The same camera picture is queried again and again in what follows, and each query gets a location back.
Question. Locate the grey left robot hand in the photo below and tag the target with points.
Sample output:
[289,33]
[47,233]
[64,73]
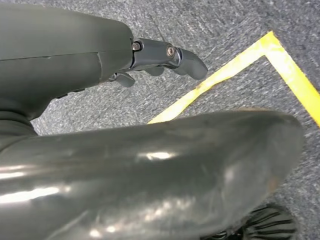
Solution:
[62,49]

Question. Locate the black ribbed robot part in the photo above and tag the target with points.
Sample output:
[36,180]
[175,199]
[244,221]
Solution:
[263,225]

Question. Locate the yellow floor tape marking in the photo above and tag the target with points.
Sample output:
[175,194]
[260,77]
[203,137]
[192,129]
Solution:
[287,68]

